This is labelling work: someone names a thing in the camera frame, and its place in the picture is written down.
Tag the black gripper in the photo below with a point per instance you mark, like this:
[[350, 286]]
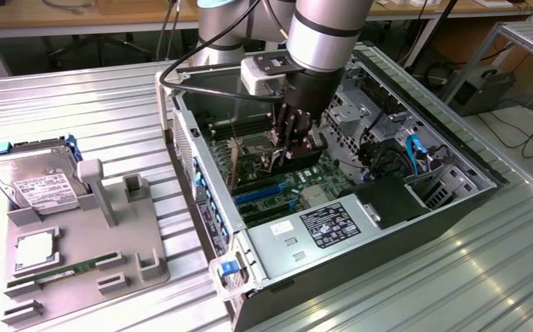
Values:
[[314, 91]]

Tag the green graphics card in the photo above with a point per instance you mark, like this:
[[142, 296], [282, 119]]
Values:
[[256, 169]]

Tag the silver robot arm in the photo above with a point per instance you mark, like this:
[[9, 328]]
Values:
[[326, 34]]

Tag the black RAM slot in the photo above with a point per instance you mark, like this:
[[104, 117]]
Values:
[[238, 122], [240, 129]]

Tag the metal CPU socket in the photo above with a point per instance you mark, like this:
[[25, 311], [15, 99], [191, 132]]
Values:
[[254, 143]]

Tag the green Dell motherboard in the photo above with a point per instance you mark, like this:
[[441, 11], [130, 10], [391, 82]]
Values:
[[311, 180]]

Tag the silver chipset heatsink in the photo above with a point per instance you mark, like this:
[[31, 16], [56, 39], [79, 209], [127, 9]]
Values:
[[313, 196]]

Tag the blue expansion slot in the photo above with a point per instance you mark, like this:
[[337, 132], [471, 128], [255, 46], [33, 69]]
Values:
[[256, 195]]

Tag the black fan shroud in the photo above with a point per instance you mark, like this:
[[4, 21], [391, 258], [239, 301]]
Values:
[[386, 200]]

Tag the black expansion slot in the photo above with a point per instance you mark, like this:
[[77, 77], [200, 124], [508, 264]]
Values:
[[266, 211]]

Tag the black rating label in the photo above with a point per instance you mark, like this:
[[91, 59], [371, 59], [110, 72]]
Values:
[[330, 224]]

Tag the metal disk bay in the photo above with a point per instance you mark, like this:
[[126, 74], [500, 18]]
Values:
[[455, 186]]

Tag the grey power supply unit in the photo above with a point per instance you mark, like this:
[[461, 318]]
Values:
[[294, 249]]

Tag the black tripod legs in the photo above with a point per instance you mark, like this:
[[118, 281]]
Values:
[[99, 46]]

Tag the wooden desk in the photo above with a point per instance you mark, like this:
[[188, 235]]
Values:
[[108, 19]]

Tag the blue case latch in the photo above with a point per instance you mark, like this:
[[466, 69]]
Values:
[[228, 269]]

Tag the black open PC case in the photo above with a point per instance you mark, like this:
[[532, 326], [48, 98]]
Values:
[[339, 304]]

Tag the silver hard disk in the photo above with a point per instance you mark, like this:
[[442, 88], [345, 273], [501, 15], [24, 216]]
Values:
[[39, 186]]

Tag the grey parts rack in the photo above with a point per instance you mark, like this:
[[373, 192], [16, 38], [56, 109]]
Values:
[[85, 242]]

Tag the green RAM stick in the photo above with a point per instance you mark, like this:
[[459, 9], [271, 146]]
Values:
[[63, 273]]

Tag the silver CPU chip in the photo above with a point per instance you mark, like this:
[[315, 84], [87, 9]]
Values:
[[37, 252]]

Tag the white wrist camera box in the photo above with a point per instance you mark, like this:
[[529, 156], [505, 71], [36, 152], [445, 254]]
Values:
[[259, 81]]

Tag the aluminium frame table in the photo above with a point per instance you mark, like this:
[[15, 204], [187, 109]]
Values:
[[520, 38]]

